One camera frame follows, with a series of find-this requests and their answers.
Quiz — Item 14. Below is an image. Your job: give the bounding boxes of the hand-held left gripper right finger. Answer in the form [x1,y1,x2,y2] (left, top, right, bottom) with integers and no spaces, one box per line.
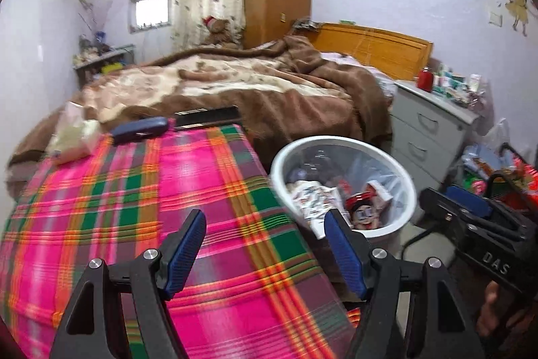
[323,209,490,359]

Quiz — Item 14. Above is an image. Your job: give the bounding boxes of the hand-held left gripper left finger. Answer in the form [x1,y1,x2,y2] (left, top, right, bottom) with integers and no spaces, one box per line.
[48,209,207,359]

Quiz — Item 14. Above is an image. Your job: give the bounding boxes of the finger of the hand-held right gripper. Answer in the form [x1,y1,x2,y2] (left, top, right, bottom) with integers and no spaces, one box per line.
[419,187,463,242]
[446,171,538,236]

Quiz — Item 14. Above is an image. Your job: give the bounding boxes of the red white carton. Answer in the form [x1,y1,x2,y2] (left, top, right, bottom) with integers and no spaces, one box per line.
[365,180,393,212]

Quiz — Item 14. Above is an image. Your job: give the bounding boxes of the printed paper cup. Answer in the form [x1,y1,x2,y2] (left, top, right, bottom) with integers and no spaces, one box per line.
[290,180,343,229]

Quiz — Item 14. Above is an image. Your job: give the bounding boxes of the white rimmed trash bin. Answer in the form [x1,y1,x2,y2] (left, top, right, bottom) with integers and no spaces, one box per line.
[270,136,418,240]

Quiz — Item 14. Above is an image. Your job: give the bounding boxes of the person's right hand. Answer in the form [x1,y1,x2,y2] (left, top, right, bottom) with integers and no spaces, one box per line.
[477,281,511,338]

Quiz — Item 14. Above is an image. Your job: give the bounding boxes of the pile of plastic bags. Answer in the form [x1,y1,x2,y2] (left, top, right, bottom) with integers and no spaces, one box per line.
[460,117,538,212]

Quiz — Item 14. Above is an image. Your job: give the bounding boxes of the pink green plaid cloth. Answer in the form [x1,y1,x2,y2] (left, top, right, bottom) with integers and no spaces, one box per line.
[0,123,362,359]

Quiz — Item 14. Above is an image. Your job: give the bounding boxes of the grey drawer nightstand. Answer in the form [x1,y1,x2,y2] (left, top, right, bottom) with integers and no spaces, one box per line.
[389,79,480,191]

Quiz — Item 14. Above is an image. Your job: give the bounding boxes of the pile of small boxes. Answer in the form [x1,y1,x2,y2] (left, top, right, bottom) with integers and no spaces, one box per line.
[433,64,488,105]

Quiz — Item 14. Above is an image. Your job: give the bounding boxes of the red cup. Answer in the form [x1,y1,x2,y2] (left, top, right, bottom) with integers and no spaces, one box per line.
[417,67,433,93]

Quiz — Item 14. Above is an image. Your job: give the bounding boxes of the dark blue glasses case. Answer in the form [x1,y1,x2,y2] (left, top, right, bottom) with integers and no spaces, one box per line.
[111,116,169,144]

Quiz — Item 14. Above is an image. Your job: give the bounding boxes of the long black flat box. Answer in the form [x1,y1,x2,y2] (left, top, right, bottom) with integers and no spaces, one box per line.
[174,105,241,131]

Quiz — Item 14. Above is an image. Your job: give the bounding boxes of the cream soft tissue pack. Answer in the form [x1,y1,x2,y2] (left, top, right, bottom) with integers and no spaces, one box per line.
[46,102,102,166]

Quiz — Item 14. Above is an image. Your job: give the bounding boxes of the brown patterned blanket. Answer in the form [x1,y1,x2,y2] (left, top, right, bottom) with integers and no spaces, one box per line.
[8,35,393,170]

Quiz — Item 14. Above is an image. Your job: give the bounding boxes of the wooden headboard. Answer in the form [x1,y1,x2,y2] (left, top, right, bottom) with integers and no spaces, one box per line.
[309,23,433,80]

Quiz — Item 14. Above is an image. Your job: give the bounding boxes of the cluttered white desk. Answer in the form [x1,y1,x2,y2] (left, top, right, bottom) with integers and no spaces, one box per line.
[72,43,137,84]

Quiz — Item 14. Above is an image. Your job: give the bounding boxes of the brown teddy bear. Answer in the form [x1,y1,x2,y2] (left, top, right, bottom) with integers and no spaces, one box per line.
[197,16,242,48]

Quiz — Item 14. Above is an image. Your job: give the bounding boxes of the small window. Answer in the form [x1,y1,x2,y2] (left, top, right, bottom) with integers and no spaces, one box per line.
[128,0,172,34]

